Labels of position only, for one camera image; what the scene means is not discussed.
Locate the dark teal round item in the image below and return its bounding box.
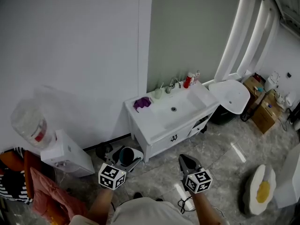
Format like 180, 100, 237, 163
119, 147, 136, 166

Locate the person's light shirt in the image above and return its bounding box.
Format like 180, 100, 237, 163
70, 197, 196, 225

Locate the person's left forearm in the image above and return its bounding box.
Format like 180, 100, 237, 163
87, 187, 116, 222

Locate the white pink bottle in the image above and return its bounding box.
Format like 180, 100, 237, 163
192, 70, 201, 86

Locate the fried egg shaped cushion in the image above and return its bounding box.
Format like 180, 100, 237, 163
242, 164, 278, 217

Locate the black object on floor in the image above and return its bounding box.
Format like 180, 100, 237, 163
95, 142, 113, 160

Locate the clear water jug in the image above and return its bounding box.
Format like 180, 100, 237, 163
10, 85, 58, 150

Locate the black cable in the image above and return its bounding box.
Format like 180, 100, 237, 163
177, 195, 196, 213

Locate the white vanity cabinet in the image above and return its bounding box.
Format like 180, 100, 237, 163
127, 106, 215, 163

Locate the white round appliance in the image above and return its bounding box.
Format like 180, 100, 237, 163
264, 71, 281, 92

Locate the person's right forearm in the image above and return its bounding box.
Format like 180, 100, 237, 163
191, 191, 227, 225

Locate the chrome faucet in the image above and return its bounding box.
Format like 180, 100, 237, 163
165, 77, 182, 94

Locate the white furniture piece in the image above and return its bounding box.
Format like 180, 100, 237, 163
273, 142, 300, 209

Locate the orange chair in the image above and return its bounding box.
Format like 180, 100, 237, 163
0, 150, 36, 199

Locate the white water dispenser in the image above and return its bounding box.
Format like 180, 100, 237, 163
40, 129, 96, 178

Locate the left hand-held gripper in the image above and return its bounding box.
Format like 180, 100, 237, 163
98, 145, 144, 191

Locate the black white striped cloth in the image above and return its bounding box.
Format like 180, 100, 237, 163
0, 147, 33, 205

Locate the white kettle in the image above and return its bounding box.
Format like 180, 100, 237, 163
284, 92, 296, 110

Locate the white basin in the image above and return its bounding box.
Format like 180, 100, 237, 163
208, 79, 251, 115

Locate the large cardboard box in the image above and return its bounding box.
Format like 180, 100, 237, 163
251, 90, 284, 135

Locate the pink cushion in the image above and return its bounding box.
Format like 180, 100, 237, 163
30, 167, 89, 225

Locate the white air conditioner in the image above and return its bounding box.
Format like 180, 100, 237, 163
266, 0, 300, 31

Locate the small cardboard box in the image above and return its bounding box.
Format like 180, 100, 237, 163
242, 75, 267, 110

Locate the white sink counter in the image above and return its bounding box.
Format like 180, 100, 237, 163
124, 80, 221, 145

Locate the white window frame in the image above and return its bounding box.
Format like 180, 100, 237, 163
214, 0, 281, 82

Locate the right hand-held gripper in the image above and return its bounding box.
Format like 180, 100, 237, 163
178, 154, 213, 194

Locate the purple cloth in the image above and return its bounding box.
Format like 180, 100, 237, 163
133, 97, 152, 113

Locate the red bottle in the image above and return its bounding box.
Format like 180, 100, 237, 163
183, 72, 194, 89

